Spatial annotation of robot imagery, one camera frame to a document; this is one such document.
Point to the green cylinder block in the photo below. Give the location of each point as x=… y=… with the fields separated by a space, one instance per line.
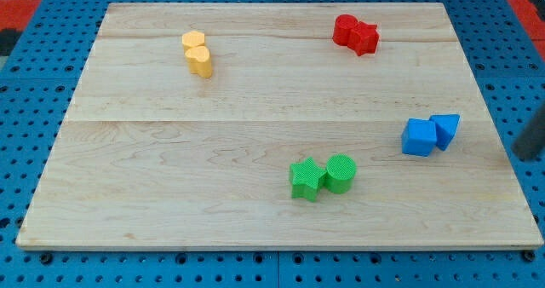
x=341 y=171

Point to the red cylinder block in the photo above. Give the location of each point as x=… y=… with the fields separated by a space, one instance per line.
x=344 y=23

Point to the yellow hexagon block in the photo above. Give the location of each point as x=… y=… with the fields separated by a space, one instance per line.
x=192 y=39

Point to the red star block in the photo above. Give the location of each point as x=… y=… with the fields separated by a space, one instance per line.
x=363 y=38

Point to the green star block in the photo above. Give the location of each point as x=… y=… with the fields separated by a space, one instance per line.
x=306 y=179

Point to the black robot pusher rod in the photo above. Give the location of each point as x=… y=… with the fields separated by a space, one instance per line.
x=530 y=142

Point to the blue cube block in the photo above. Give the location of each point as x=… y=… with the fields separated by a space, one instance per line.
x=419 y=137

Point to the yellow heart block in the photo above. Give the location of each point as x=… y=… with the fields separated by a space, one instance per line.
x=199 y=61

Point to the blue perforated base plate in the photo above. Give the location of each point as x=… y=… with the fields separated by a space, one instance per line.
x=37 y=83

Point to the blue triangle block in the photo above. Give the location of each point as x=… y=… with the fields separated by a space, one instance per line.
x=446 y=128

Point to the wooden board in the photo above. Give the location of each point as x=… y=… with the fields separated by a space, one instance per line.
x=150 y=157

